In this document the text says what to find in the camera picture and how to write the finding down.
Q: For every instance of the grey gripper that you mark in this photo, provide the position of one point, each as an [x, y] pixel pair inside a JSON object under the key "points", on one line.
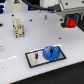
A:
{"points": [[79, 10]]}

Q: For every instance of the large blue gear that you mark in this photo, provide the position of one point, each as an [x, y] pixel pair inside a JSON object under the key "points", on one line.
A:
{"points": [[51, 56]]}

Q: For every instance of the red gear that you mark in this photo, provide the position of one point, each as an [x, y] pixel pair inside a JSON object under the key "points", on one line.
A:
{"points": [[71, 23]]}

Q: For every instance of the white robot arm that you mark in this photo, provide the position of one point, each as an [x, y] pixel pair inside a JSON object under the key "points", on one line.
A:
{"points": [[66, 4]]}

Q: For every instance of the beige connector block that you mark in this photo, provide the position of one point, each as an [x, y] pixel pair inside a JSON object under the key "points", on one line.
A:
{"points": [[18, 27]]}

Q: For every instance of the black framed peg base plate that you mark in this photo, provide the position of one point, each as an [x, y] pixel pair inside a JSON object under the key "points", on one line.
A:
{"points": [[40, 60]]}

